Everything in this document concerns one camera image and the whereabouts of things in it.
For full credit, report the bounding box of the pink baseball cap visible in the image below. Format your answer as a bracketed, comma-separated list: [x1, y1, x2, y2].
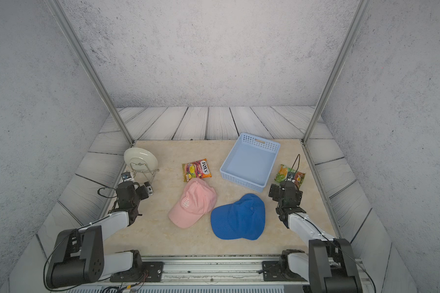
[168, 178, 217, 229]

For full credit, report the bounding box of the blue baseball cap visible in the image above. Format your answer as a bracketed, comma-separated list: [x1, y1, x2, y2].
[211, 194, 266, 241]

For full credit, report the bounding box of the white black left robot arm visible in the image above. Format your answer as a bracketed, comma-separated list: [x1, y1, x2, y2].
[43, 181, 153, 292]

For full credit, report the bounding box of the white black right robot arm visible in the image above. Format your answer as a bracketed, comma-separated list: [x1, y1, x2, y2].
[268, 181, 363, 293]

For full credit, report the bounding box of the Fox's fruit candy bag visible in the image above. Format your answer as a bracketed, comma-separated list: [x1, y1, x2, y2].
[182, 159, 212, 182]

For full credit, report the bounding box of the light blue plastic basket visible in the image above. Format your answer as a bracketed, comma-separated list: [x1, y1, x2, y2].
[220, 133, 281, 193]

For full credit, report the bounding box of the green corn chips bag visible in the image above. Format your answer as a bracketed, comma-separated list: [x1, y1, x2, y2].
[275, 164, 306, 189]

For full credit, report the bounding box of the white plate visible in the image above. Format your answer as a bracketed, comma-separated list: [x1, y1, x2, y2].
[123, 147, 158, 173]

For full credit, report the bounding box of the wire plate stand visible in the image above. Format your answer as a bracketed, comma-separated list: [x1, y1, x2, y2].
[130, 167, 159, 184]

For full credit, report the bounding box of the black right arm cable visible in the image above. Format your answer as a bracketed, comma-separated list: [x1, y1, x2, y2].
[289, 153, 378, 293]

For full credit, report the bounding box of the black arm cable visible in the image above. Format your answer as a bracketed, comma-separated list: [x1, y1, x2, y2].
[42, 186, 140, 293]
[289, 153, 378, 293]

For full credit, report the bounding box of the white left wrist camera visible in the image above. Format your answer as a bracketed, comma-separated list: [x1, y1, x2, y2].
[121, 172, 134, 182]

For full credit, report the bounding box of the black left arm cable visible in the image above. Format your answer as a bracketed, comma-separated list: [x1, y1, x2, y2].
[42, 186, 140, 293]

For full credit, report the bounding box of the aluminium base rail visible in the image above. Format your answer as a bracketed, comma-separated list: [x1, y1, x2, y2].
[51, 255, 375, 293]

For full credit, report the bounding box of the aluminium right corner post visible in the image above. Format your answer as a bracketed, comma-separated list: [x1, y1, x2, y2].
[302, 0, 371, 145]

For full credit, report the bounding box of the aluminium corner post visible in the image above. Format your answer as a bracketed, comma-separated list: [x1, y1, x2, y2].
[45, 0, 135, 147]
[302, 0, 371, 145]

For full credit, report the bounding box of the aluminium left corner post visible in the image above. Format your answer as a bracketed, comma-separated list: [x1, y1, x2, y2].
[45, 0, 135, 147]

